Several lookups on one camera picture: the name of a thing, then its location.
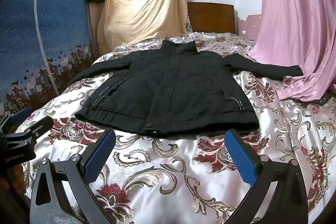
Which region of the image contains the wooden headboard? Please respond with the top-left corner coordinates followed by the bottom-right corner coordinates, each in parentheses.
top-left (187, 2), bottom-right (238, 34)

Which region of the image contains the pink hanging sheet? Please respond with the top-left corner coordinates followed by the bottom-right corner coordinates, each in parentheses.
top-left (247, 0), bottom-right (336, 101)

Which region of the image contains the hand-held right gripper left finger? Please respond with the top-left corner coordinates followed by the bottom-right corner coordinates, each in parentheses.
top-left (30, 129), bottom-right (116, 224)

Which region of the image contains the floral satin bedspread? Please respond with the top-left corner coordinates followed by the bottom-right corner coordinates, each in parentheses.
top-left (14, 31), bottom-right (336, 224)

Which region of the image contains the black jacket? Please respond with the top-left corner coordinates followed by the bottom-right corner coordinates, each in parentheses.
top-left (67, 39), bottom-right (303, 138)

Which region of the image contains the beige hanging sheet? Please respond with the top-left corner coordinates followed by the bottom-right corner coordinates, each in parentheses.
top-left (97, 0), bottom-right (190, 55)

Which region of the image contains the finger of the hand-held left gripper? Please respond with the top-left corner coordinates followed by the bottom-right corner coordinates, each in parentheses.
top-left (10, 107), bottom-right (32, 123)
top-left (17, 116), bottom-right (54, 144)

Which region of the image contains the blue printed fabric wardrobe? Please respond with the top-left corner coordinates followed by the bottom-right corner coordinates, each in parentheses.
top-left (0, 0), bottom-right (96, 119)

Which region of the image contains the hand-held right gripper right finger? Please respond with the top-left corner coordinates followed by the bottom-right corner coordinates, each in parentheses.
top-left (224, 129), bottom-right (309, 224)

